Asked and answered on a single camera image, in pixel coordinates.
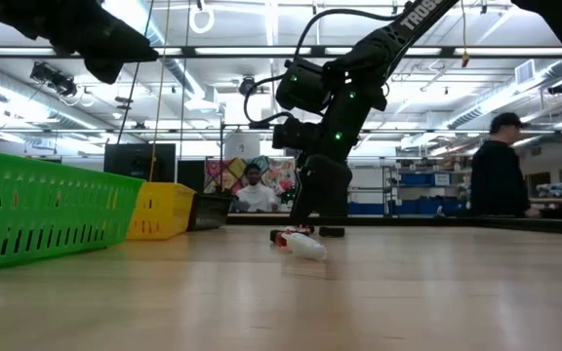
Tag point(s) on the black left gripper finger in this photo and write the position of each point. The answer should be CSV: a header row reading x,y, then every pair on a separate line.
x,y
134,49

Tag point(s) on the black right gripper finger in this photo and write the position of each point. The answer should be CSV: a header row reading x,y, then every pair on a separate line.
x,y
332,231
303,226

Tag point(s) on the small orange pumpkin figure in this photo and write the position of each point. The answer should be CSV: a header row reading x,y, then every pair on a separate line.
x,y
277,241

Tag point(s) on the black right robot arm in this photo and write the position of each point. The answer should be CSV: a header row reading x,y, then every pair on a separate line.
x,y
383,39

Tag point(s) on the blue storage bin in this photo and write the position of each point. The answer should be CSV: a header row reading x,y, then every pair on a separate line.
x,y
415,179
427,207
366,208

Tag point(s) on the white cabinet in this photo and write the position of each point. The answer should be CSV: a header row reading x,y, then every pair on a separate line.
x,y
366,183

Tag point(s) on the black ceiling-mounted device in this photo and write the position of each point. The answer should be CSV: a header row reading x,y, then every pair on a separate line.
x,y
54,78
559,88

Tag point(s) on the person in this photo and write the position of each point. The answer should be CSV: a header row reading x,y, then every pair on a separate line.
x,y
500,170
256,192

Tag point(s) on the white board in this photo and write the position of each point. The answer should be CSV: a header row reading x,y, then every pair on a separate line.
x,y
242,145

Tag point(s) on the black slotted plastic basket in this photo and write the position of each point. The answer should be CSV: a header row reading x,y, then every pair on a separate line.
x,y
208,212

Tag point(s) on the black monitor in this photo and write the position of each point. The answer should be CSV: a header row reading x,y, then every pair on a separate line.
x,y
134,161

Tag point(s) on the black upright panel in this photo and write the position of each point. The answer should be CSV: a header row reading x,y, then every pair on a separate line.
x,y
190,175

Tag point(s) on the yellow slotted plastic basket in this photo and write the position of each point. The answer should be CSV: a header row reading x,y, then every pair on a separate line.
x,y
164,205

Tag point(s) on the green slotted plastic basket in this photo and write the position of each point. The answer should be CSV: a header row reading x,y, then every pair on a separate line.
x,y
66,195

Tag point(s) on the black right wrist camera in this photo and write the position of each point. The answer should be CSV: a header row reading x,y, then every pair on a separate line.
x,y
293,134

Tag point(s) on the colourful wall poster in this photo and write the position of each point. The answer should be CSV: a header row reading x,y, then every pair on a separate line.
x,y
222,173

